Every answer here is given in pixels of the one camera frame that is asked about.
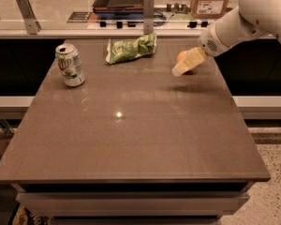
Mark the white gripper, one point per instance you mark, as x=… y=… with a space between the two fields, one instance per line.
x=210 y=43

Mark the orange fruit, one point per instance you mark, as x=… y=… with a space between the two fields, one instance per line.
x=180 y=55

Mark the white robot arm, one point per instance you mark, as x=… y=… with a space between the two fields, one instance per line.
x=251 y=19

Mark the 7up soda can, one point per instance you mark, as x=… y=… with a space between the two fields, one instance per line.
x=69 y=61

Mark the cardboard box with label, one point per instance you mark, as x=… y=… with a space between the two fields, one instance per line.
x=208 y=9

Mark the green chip bag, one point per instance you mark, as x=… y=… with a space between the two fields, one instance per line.
x=123 y=50

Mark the grey drawer front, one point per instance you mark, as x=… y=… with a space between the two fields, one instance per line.
x=95 y=204

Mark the snack bag under table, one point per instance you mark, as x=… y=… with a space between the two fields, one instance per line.
x=25 y=217

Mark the middle metal glass bracket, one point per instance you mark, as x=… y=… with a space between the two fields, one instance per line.
x=148 y=16

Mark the metal glass bracket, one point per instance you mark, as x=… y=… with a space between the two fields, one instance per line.
x=148 y=16
x=30 y=21

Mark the left metal glass bracket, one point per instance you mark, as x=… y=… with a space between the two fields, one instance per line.
x=30 y=21

